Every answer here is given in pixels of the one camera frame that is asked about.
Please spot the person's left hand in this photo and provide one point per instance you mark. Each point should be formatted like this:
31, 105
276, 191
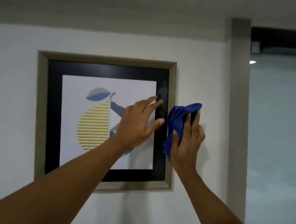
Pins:
132, 124

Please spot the small grey sensor box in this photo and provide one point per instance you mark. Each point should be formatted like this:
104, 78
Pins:
255, 46

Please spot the blue cleaning cloth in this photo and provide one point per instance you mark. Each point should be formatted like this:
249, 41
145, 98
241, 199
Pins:
176, 117

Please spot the person's right middle finger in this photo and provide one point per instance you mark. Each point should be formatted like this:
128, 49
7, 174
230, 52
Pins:
196, 120

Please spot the person's left thumb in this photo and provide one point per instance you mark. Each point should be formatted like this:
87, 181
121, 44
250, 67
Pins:
156, 126

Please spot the person's right thumb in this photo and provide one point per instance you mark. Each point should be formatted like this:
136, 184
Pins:
176, 139

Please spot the person's left forearm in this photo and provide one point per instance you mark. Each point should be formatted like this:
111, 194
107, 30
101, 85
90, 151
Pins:
60, 185

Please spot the frosted glass panel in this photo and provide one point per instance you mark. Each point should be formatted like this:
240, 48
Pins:
275, 147

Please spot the person's right forearm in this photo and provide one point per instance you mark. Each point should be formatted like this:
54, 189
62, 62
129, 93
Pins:
207, 202

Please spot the person's right hand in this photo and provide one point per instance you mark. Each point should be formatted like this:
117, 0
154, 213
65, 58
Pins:
188, 147

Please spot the framed fruit picture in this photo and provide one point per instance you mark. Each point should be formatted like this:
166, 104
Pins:
73, 69

